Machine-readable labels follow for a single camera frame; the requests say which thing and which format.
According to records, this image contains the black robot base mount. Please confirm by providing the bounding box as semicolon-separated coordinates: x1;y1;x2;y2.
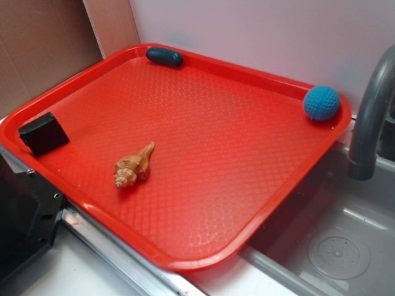
1;157;65;284

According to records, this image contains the blue dimpled ball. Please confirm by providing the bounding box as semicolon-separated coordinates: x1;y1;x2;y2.
303;86;340;121

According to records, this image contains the small black box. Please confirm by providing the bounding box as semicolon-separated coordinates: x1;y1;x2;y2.
17;112;70;157

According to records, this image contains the red plastic tray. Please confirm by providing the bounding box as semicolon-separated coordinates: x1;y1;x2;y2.
1;45;351;271

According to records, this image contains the grey plastic sink basin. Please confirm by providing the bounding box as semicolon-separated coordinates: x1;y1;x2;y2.
241;144;394;295

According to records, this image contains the grey curved faucet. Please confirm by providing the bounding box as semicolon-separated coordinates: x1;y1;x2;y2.
347;46;394;181

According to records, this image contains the dark teal oval capsule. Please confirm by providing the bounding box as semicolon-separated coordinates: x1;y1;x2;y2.
146;47;184;68

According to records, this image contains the brown spiral seashell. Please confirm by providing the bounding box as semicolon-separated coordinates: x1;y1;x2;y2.
114;142;155;188

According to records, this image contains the brown cardboard panel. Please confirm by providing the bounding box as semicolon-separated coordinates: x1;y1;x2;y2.
1;1;139;117

